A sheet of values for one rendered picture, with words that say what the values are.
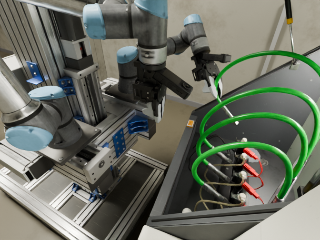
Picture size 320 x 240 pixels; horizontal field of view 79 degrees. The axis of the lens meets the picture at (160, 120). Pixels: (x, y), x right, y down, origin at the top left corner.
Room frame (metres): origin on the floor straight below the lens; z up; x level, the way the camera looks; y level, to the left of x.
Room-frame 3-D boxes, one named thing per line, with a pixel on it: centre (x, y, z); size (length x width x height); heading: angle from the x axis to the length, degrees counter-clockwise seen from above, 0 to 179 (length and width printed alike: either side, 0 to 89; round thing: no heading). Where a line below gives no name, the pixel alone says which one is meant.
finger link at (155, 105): (0.49, 0.01, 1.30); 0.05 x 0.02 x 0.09; 160
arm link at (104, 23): (0.53, 0.12, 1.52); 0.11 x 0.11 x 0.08; 4
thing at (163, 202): (0.60, -0.09, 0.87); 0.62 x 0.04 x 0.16; 160
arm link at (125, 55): (1.07, 0.17, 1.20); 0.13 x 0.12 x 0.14; 132
